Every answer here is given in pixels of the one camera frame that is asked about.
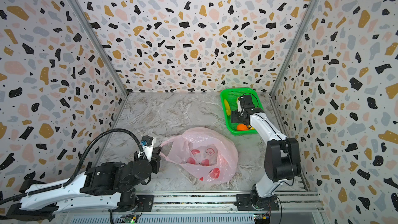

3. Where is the orange fruit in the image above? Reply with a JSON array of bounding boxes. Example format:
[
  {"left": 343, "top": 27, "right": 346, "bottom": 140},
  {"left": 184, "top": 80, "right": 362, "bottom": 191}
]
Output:
[{"left": 236, "top": 124, "right": 249, "bottom": 131}]

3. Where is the pink plastic bag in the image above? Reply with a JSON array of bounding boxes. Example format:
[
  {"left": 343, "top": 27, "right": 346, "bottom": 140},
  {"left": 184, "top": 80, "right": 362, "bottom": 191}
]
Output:
[{"left": 160, "top": 127, "right": 238, "bottom": 184}]

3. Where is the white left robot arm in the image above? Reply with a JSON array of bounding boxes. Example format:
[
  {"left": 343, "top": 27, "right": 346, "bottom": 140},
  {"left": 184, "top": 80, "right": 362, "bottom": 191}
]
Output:
[{"left": 4, "top": 147, "right": 162, "bottom": 222}]

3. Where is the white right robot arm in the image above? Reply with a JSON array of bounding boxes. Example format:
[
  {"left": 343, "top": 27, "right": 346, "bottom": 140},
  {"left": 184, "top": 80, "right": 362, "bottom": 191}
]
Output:
[{"left": 231, "top": 94, "right": 301, "bottom": 209}]

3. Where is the green plastic basket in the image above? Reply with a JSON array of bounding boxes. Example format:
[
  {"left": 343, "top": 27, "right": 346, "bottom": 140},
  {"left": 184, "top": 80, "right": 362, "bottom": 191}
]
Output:
[{"left": 220, "top": 88, "right": 275, "bottom": 138}]

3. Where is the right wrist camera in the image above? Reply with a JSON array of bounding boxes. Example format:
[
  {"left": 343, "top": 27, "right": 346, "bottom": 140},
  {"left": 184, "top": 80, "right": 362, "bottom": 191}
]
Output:
[{"left": 236, "top": 97, "right": 242, "bottom": 113}]

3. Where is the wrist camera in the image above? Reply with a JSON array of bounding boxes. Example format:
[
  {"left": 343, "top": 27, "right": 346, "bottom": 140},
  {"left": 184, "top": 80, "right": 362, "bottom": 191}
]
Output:
[
  {"left": 236, "top": 97, "right": 242, "bottom": 113},
  {"left": 138, "top": 135, "right": 157, "bottom": 162}
]

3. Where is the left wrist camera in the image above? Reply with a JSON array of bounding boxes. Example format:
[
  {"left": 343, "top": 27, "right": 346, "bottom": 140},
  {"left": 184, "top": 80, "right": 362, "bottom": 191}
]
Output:
[{"left": 138, "top": 135, "right": 157, "bottom": 162}]

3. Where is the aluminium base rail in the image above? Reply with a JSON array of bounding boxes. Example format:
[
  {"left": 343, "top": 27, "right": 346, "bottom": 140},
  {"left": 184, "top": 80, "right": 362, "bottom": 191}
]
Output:
[{"left": 57, "top": 191, "right": 328, "bottom": 224}]

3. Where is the aluminium corner post right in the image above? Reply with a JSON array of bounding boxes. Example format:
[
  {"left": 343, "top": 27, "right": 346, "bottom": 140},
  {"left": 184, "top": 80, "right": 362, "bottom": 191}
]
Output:
[{"left": 270, "top": 0, "right": 319, "bottom": 97}]

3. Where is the aluminium corner post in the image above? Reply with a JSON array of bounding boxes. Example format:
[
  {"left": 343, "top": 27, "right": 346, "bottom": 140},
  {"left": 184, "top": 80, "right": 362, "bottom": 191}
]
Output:
[
  {"left": 270, "top": 0, "right": 319, "bottom": 97},
  {"left": 67, "top": 0, "right": 128, "bottom": 96}
]

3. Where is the black corrugated cable conduit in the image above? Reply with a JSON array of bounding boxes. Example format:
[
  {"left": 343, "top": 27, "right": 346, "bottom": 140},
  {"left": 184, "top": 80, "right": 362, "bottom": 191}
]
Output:
[{"left": 0, "top": 128, "right": 144, "bottom": 206}]

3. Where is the aluminium corner post left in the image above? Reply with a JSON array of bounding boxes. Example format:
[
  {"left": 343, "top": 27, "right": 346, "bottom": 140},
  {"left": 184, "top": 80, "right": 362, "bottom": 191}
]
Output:
[{"left": 67, "top": 0, "right": 128, "bottom": 96}]

